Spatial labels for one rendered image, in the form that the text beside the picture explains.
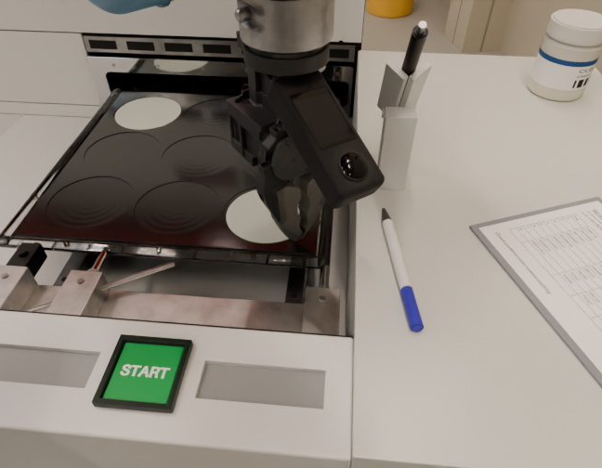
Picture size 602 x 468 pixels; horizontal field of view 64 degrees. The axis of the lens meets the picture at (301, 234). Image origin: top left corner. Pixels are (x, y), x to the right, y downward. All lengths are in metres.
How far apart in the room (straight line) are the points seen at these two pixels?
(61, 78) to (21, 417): 0.68
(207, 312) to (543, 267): 0.32
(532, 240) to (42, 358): 0.42
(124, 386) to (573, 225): 0.42
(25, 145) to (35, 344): 0.57
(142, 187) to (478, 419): 0.47
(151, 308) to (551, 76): 0.56
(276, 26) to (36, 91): 0.69
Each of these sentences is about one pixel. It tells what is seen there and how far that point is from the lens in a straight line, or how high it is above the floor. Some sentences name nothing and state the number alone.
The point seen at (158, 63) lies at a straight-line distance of 0.87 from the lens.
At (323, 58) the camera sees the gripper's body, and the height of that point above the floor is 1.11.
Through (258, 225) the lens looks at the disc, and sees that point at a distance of 0.55.
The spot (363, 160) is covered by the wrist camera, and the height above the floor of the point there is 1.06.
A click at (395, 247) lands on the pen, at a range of 0.43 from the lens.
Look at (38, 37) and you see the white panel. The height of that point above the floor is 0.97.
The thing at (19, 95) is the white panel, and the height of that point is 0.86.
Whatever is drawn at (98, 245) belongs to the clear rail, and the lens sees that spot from 0.57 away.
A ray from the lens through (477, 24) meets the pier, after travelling 3.40.
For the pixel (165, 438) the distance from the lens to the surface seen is 0.35.
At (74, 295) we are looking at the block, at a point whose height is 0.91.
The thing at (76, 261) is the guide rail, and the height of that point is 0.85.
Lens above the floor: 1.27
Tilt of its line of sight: 44 degrees down
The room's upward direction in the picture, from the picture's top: straight up
